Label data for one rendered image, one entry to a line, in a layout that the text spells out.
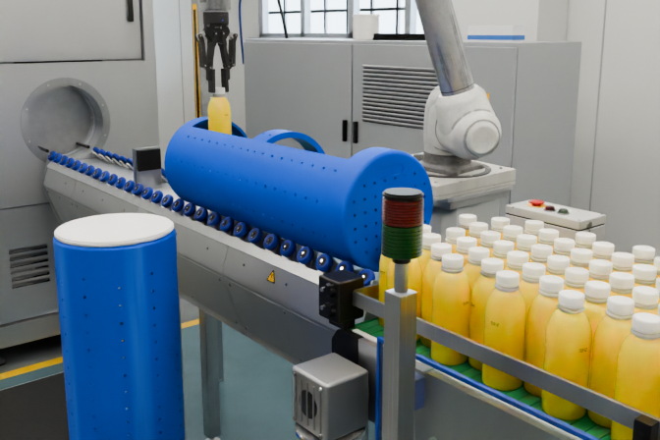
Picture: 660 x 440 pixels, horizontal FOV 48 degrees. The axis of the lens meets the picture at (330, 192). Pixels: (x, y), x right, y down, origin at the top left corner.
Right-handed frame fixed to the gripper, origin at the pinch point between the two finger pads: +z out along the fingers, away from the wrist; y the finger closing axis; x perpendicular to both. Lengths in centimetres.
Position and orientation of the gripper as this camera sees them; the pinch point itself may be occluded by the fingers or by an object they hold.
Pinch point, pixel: (218, 81)
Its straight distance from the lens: 227.3
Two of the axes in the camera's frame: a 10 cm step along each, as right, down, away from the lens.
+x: 6.2, 1.6, -7.7
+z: 0.1, 9.8, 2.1
